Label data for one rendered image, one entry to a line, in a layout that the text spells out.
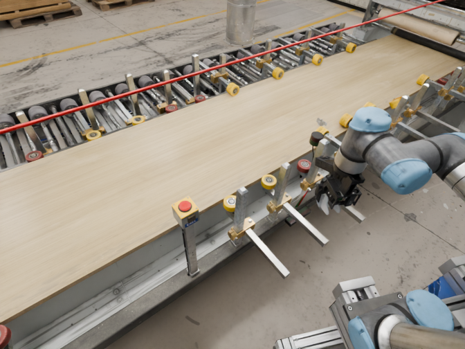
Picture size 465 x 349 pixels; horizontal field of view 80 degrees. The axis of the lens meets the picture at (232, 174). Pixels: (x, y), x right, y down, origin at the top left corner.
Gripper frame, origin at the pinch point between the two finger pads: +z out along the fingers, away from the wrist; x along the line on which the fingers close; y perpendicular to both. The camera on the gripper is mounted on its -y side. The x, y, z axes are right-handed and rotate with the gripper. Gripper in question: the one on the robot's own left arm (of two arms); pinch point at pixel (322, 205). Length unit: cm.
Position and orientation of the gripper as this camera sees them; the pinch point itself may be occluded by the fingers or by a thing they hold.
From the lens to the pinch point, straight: 91.0
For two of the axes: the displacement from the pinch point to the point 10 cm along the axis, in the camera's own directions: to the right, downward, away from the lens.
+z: -0.5, 6.8, 7.3
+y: 2.2, 7.2, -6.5
